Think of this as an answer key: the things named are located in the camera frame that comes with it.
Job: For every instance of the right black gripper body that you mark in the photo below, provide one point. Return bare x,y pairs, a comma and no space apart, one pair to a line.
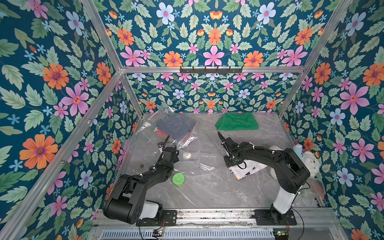
227,148

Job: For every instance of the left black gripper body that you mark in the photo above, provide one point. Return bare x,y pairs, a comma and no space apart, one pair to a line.
175,159

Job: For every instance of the white garment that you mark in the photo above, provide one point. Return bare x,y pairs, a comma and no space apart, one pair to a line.
246,169

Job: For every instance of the green tank top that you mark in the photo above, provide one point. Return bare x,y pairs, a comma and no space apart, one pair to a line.
237,122

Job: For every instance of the clear vacuum bag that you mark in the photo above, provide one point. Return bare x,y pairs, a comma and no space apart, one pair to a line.
207,157

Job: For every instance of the bag of clothes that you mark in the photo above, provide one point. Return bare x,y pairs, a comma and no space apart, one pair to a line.
166,127

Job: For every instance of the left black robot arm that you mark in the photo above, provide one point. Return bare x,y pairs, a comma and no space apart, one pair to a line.
126,200

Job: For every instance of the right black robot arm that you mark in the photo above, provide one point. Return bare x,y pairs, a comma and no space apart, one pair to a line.
291,172

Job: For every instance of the white round bag valve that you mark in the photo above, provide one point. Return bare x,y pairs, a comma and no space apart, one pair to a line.
187,155

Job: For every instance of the green round lid container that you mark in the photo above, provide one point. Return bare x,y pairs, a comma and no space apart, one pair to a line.
178,179

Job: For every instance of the white teddy bear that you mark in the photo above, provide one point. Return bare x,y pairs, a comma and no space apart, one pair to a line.
309,159

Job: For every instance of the clear plastic mesh cup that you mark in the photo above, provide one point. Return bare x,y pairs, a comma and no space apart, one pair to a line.
314,188

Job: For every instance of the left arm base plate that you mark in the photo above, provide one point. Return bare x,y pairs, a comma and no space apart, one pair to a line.
164,218

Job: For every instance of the aluminium front rail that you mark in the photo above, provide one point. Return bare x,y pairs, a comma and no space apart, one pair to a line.
249,217

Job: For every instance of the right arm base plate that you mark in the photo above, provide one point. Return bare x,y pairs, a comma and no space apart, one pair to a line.
274,217

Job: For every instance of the black hook rail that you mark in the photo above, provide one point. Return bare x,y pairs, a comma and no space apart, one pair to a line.
211,70

